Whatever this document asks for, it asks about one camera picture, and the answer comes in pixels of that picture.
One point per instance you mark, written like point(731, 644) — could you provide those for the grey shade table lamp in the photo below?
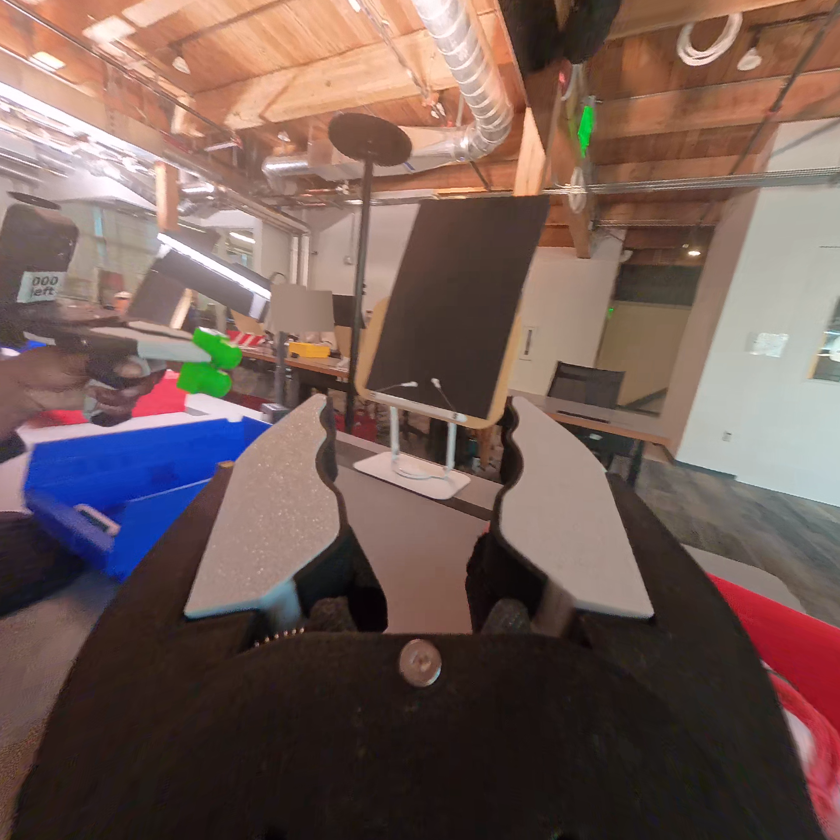
point(298, 308)

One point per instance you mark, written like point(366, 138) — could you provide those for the blue plastic bin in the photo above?
point(131, 472)

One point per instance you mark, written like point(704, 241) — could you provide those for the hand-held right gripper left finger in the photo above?
point(269, 518)

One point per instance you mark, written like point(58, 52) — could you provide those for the white paper notice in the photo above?
point(769, 344)

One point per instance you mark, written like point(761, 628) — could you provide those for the ceiling spot lamp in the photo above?
point(749, 59)

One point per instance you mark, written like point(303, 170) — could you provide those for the black flat panel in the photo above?
point(453, 308)

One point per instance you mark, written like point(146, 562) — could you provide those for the yellow box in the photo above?
point(308, 350)

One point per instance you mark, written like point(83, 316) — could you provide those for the red plastic bin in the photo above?
point(787, 656)

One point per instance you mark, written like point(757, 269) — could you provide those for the black disc on pole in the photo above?
point(367, 138)

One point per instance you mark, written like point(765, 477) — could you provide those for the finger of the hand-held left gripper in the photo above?
point(167, 342)

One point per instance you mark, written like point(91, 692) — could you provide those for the wood-edged grey desk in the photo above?
point(604, 423)

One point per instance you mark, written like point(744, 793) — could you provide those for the red plastic tray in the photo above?
point(169, 390)

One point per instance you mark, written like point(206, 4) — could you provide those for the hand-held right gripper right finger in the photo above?
point(571, 525)

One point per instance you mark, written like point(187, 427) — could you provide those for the green exit sign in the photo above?
point(586, 128)

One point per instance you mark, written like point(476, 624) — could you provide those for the LED panel light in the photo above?
point(210, 275)

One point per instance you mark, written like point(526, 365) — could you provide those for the large green building block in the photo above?
point(210, 367)

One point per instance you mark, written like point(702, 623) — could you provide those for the person's left hand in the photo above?
point(39, 380)

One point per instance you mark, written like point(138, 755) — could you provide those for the wall logo window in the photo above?
point(827, 354)

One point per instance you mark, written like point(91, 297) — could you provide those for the black mesh pad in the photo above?
point(33, 564)

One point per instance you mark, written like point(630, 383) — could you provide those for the black office chair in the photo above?
point(584, 384)

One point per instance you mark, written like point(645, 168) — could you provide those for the silver ribbed flexible duct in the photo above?
point(469, 79)

